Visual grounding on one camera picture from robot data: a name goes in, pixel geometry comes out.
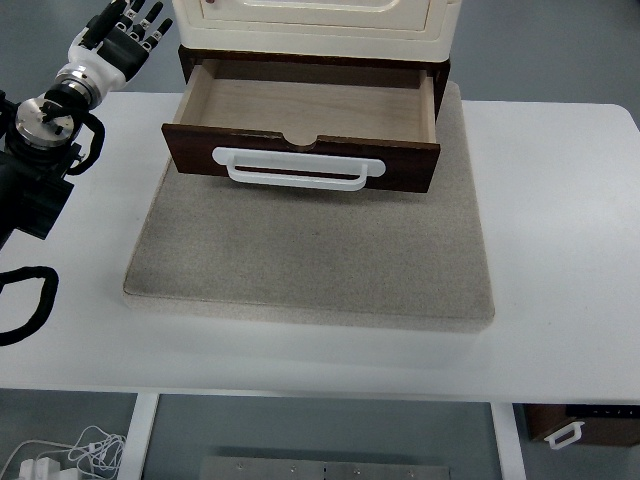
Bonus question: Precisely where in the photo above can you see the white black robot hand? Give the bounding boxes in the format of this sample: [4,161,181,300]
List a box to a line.
[63,0,175,104]

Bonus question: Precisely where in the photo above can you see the dark wood drawer white handle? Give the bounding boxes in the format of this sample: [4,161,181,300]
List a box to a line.
[160,59,442,195]

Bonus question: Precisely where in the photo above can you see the black desk control panel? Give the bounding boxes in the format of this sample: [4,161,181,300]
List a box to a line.
[564,403,640,417]

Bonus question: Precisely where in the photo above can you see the white table leg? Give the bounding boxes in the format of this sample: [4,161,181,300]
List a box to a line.
[119,393,161,480]
[489,402,527,480]

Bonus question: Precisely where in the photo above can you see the white power adapter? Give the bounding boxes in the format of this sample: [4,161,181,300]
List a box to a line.
[18,455,64,480]

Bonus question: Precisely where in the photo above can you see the brown box white handle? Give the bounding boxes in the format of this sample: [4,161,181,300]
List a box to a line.
[524,403,640,450]

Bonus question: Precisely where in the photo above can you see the cream plastic cabinet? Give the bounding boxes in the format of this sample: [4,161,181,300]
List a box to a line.
[171,0,460,63]

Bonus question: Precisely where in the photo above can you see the white cable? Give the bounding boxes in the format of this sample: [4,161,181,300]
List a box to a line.
[0,425,127,480]

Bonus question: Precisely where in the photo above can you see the grey beige cushion mat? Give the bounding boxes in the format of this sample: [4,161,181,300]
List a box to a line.
[122,79,496,335]

